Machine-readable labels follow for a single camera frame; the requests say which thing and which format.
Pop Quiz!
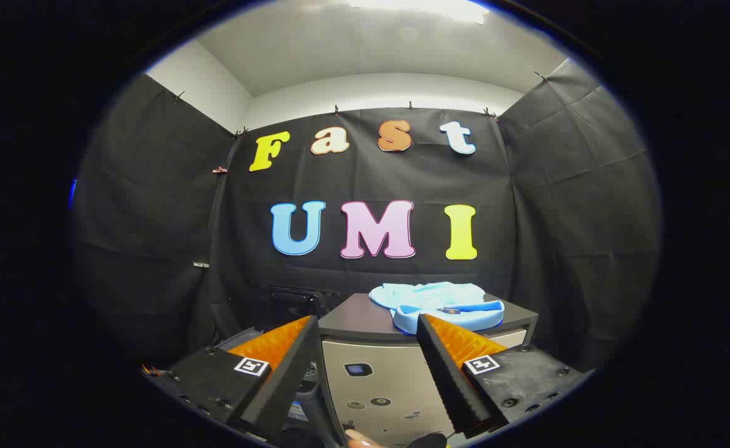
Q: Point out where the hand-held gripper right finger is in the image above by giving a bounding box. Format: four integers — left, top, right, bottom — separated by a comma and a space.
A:
416, 314, 593, 437

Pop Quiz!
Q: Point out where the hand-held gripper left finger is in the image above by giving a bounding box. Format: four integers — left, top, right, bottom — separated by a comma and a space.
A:
141, 314, 322, 440

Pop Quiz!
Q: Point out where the light blue garment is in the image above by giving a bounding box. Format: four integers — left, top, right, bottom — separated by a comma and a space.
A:
368, 282, 506, 335

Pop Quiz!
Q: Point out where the grey washing machine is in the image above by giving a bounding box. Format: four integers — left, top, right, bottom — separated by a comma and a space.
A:
213, 283, 344, 448

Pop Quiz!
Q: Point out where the beige cabinet with dark top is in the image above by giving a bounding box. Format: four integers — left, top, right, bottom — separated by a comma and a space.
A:
317, 291, 540, 448

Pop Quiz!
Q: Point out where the black backdrop cloth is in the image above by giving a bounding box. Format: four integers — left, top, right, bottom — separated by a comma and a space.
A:
70, 59, 663, 375

